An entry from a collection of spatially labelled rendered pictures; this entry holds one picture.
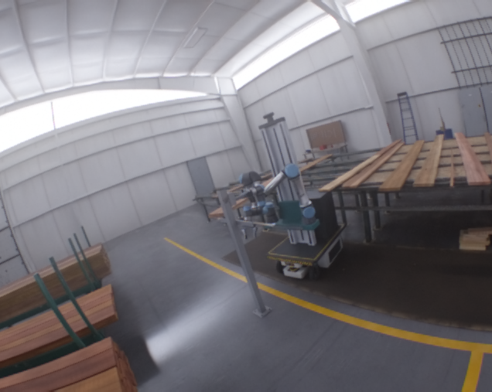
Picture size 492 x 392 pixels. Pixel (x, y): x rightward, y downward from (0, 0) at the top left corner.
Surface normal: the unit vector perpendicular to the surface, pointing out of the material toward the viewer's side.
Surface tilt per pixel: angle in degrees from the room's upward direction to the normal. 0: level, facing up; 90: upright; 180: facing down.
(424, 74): 91
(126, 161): 88
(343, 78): 87
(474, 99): 90
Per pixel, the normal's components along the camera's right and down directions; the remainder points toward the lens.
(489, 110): -0.75, 0.33
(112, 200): 0.57, -0.07
